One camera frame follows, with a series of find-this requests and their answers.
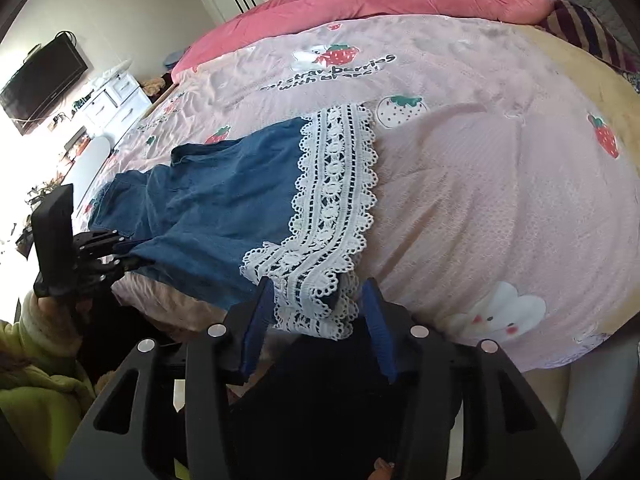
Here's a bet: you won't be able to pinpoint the white plastic bag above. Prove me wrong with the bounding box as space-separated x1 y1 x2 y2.
94 59 133 84

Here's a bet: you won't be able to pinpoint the person's right hand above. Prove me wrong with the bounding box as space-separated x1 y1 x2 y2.
369 457 402 480

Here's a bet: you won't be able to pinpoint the beige bed sheet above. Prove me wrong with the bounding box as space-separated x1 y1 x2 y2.
515 24 640 161

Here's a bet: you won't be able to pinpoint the colourful box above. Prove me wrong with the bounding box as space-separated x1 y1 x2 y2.
61 127 92 157

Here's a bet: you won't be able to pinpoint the white rounded board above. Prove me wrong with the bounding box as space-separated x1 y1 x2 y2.
62 135 113 211

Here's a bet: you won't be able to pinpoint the black wall television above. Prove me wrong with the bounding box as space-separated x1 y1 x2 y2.
0 35 90 137

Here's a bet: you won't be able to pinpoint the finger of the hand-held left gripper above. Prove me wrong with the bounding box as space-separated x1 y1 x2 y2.
75 229 143 257
75 255 157 288

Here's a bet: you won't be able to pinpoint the person's left hand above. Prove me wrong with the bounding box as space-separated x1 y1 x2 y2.
34 291 96 337

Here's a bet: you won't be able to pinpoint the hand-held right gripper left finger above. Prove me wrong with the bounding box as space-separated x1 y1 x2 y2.
56 276 276 480

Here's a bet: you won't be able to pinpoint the pink strawberry printed bedsheet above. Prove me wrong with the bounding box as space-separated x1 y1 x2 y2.
65 12 637 376

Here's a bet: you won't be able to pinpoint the white drawer cabinet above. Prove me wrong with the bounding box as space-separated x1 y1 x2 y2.
75 71 153 143

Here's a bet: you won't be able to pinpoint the blue denim pants with lace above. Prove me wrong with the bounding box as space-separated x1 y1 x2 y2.
87 102 383 342

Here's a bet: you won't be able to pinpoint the person's left forearm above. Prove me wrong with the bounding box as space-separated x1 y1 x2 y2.
0 292 98 480

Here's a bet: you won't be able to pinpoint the striped pillow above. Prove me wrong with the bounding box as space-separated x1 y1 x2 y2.
535 0 639 75

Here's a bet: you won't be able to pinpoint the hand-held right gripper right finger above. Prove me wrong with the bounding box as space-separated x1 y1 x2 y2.
361 277 581 480

